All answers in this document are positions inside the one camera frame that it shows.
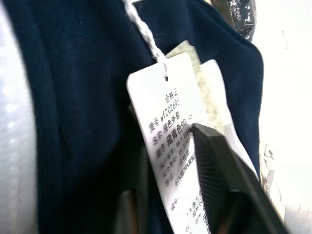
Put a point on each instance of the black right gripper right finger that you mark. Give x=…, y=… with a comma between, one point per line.
x=226, y=185

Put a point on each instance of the shiny black plastic bag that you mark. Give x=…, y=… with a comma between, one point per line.
x=241, y=17

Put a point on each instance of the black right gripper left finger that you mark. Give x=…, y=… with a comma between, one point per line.
x=143, y=185

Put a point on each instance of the pale green hang tag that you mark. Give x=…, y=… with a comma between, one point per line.
x=207, y=97

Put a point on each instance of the navy blue jacket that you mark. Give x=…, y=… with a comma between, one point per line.
x=80, y=102

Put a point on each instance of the plain white hang tag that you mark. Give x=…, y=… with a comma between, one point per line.
x=234, y=117

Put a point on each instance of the white printed hang tag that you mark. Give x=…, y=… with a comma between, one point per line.
x=168, y=117

